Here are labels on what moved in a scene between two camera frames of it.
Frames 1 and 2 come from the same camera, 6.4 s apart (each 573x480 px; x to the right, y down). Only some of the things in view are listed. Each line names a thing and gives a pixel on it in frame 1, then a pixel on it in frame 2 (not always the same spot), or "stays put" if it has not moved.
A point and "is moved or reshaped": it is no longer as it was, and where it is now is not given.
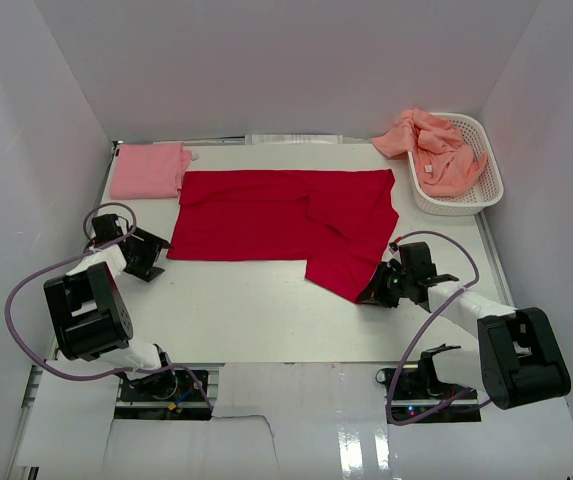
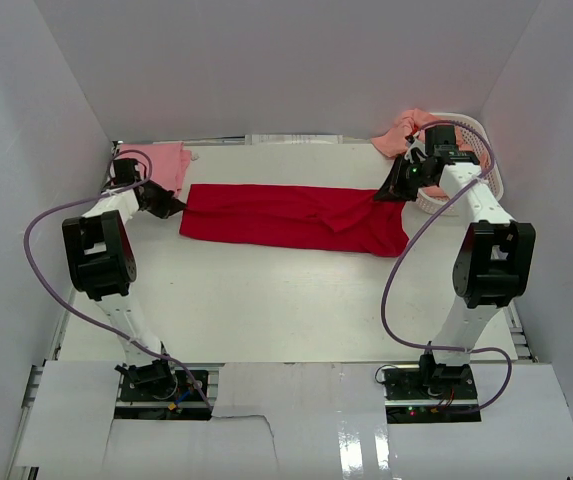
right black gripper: (374, 294) -> (393, 188)
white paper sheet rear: (294, 139) stays put
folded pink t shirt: (149, 170) stays put
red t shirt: (337, 220) is moved or reshaped
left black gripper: (151, 245) -> (168, 205)
